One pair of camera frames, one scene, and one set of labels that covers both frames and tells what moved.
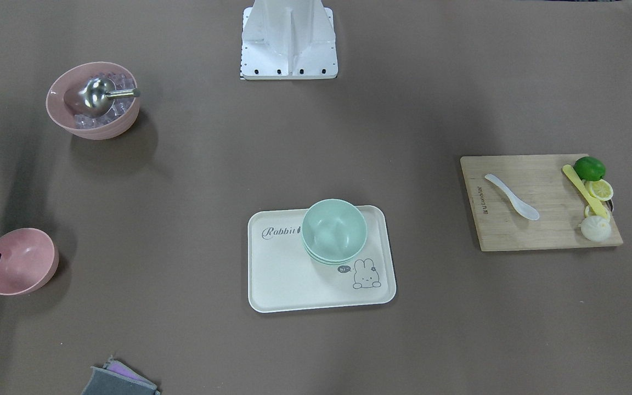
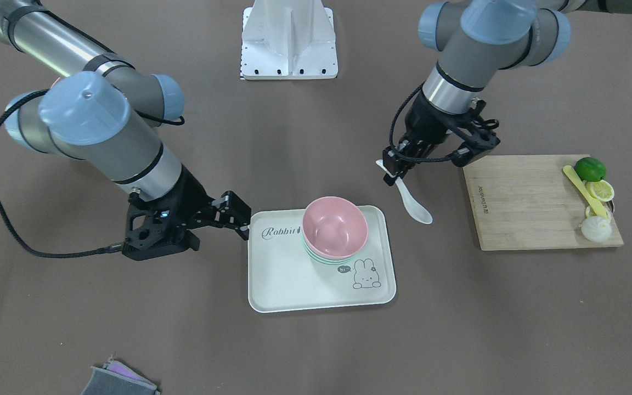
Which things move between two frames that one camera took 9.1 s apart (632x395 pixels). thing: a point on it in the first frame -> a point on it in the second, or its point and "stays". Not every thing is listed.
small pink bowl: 29,261 -> 334,227
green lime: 589,168 stays
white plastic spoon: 523,209 -> 416,210
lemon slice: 600,189 stays
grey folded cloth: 115,378 stays
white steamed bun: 596,229 stays
